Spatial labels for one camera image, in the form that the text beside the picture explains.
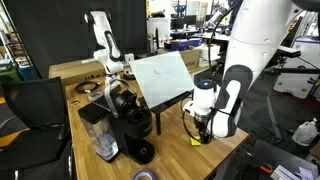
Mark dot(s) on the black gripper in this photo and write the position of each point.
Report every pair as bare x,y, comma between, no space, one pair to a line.
201,128

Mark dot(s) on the idle white robot arm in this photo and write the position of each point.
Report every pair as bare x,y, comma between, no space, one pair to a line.
106,36

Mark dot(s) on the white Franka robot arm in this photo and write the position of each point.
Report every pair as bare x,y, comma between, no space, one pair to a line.
246,50

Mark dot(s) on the white whiteboard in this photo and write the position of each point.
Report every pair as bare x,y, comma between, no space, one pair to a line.
160,78

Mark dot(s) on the small black stand table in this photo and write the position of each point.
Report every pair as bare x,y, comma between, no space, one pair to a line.
159,120

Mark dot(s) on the blue tape roll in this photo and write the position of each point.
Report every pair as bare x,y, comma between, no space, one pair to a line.
144,174

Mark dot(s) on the black pod coffee machine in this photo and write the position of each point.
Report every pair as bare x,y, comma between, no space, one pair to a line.
133,133

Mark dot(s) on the black case with stickers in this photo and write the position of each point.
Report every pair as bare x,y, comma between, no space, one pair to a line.
276,156

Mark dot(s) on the white plastic jug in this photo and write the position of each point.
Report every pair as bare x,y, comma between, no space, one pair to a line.
305,133

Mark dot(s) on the white machine panel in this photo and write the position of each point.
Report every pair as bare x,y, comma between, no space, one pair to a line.
293,83

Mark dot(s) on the silver tape roll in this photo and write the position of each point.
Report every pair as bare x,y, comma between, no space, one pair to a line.
90,96

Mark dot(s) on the black padded bench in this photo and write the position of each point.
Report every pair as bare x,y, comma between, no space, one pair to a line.
288,51

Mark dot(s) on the small dark metal clip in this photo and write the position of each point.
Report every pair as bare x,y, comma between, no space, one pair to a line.
74,102

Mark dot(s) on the long cardboard box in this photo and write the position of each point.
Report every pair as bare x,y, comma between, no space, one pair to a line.
76,71

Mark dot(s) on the black office chair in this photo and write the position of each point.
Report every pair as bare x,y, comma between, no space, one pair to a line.
33,106

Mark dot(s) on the blue storage bin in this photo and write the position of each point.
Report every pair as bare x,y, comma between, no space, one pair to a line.
26,73

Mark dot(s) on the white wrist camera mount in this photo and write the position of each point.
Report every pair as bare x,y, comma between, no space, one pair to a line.
189,108

